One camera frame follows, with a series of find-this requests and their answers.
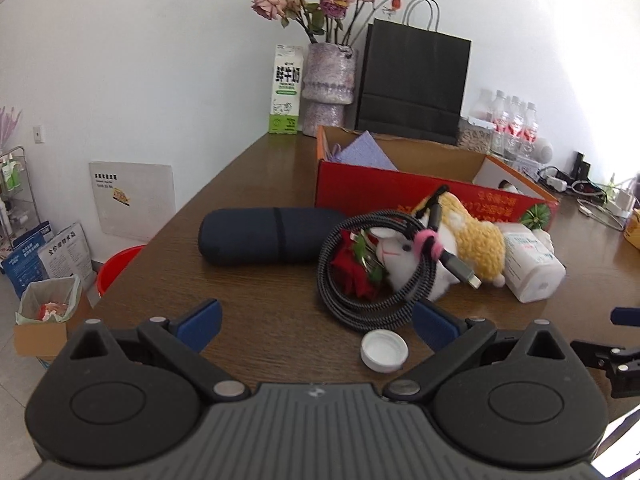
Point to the large white bottle cap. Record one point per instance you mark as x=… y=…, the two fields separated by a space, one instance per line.
x=383 y=351

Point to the black charger block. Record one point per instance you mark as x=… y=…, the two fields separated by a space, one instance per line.
x=581 y=168

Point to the white green milk carton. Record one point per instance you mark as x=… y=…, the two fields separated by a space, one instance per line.
x=286 y=89

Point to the cardboard trash box with liner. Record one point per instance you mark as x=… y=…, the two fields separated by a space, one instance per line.
x=48 y=313

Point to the metal wire shelf rack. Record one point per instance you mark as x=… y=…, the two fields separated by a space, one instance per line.
x=19 y=212

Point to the dark navy soft case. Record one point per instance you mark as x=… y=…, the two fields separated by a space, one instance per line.
x=265 y=235

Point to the water bottle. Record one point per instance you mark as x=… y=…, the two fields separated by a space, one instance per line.
x=514 y=128
x=530 y=130
x=500 y=118

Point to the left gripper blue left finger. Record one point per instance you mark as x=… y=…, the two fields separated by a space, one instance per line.
x=197 y=328

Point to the purple fabric pouch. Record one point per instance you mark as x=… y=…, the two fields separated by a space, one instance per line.
x=364 y=151

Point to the purple textured vase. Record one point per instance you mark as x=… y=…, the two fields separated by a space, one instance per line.
x=328 y=85

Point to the black paper shopping bag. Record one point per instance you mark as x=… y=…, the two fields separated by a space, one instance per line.
x=413 y=77

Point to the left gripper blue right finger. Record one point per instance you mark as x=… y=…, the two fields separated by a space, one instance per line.
x=436 y=327

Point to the blue white paper packages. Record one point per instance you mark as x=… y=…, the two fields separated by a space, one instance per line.
x=42 y=255

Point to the water bottle middle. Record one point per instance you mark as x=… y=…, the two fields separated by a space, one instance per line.
x=514 y=128

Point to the water bottle left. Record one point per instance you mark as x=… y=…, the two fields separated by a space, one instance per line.
x=500 y=118

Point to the clear jar of seeds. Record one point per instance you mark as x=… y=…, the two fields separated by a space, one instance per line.
x=475 y=135

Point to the yellow white plush alpaca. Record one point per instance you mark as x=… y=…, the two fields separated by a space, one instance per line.
x=479 y=244

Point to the white wall panel with sticker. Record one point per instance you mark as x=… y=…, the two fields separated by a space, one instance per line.
x=133 y=200

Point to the red orange cardboard box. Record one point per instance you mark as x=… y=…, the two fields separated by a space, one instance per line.
x=487 y=188

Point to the water bottle right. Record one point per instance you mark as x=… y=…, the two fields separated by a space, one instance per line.
x=530 y=130

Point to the white round speaker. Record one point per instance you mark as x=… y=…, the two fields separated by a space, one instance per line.
x=542 y=151

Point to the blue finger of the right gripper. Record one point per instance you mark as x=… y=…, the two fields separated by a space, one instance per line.
x=625 y=316

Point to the red plastic bucket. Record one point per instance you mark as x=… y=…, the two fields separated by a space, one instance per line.
x=114 y=267

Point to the red rose ornament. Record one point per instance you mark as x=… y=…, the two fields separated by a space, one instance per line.
x=355 y=269

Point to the white power adapter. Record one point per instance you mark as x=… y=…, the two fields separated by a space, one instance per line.
x=557 y=184

